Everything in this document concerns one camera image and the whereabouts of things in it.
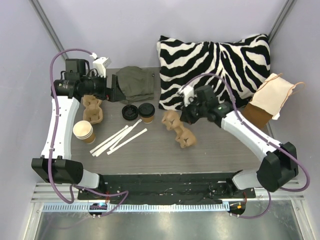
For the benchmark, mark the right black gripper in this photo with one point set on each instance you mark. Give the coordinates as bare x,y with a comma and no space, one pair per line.
189,113

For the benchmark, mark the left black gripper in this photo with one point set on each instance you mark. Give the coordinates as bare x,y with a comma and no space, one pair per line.
109,87

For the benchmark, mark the brown cardboard cup carrier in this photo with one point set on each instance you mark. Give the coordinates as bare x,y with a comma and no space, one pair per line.
171,119
93,112

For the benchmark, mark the black plastic cup lid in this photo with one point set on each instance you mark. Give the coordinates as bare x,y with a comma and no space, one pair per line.
146,110
129,112

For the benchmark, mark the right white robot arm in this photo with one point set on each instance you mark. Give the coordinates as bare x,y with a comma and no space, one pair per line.
276,168

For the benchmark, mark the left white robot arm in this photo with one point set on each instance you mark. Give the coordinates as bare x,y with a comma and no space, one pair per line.
77,80

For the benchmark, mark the olive green folded cloth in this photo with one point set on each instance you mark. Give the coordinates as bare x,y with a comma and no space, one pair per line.
137,84

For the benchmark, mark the stacked brown paper cups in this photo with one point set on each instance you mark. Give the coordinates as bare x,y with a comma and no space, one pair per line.
83,130

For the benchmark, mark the zebra print pillow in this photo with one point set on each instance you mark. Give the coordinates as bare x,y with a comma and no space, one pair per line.
244,64

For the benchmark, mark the brown paper bag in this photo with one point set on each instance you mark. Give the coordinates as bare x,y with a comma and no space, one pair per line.
256,115

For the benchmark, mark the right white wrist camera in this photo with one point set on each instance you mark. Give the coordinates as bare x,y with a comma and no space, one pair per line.
187,93

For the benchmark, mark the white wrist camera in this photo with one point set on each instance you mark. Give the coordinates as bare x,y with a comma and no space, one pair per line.
187,93
100,64

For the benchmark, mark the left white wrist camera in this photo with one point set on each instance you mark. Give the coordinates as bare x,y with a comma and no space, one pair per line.
100,64

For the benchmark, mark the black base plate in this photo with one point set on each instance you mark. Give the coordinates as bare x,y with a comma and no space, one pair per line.
170,189

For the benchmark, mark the cream cloth drawstring bag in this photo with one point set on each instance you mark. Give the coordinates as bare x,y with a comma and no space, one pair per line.
273,94

